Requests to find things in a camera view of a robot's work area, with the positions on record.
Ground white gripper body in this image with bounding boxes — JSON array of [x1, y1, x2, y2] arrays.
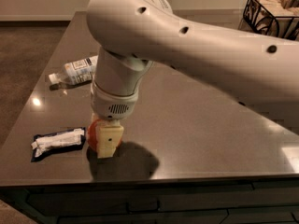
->
[[91, 81, 138, 120]]

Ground red apple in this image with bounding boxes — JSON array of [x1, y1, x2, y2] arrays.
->
[[87, 119, 99, 151]]

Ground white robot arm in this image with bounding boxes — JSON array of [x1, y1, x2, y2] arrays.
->
[[87, 0, 299, 158]]

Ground clear plastic water bottle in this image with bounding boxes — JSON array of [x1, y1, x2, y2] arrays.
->
[[49, 56, 98, 85]]

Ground dark cabinet drawers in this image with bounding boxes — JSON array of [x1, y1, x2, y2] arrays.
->
[[1, 179, 299, 224]]

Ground black wire napkin basket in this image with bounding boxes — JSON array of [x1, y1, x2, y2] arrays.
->
[[238, 0, 299, 40]]

